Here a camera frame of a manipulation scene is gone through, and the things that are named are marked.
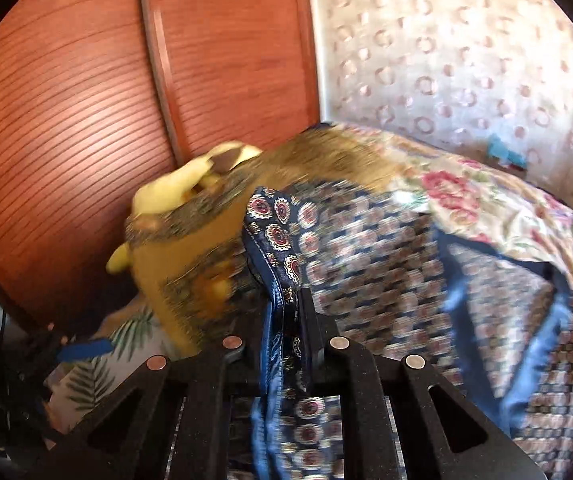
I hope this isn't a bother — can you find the floral quilt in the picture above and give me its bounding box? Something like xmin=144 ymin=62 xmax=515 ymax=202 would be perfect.
xmin=335 ymin=124 xmax=573 ymax=289

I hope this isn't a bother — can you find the palm leaf bedsheet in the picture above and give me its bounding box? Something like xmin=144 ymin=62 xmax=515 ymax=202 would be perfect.
xmin=46 ymin=298 xmax=180 ymax=434

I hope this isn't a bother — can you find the yellow plush toy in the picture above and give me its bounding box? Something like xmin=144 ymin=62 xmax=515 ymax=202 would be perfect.
xmin=106 ymin=142 xmax=262 ymax=285

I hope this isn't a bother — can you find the navy patterned silk shirt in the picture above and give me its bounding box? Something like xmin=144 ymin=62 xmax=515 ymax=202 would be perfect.
xmin=242 ymin=181 xmax=573 ymax=479

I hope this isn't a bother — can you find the pink circle sheer curtain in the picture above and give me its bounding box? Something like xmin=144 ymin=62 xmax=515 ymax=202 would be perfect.
xmin=311 ymin=0 xmax=573 ymax=207

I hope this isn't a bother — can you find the wooden louvered wardrobe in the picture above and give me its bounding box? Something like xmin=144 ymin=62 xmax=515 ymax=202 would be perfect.
xmin=0 ymin=0 xmax=320 ymax=332

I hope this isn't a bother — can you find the mustard patterned folded cloth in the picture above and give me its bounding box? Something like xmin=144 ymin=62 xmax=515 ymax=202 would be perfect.
xmin=125 ymin=125 xmax=395 ymax=356

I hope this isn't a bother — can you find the blue toy at headboard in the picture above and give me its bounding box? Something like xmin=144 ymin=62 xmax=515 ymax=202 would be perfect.
xmin=486 ymin=134 xmax=527 ymax=171

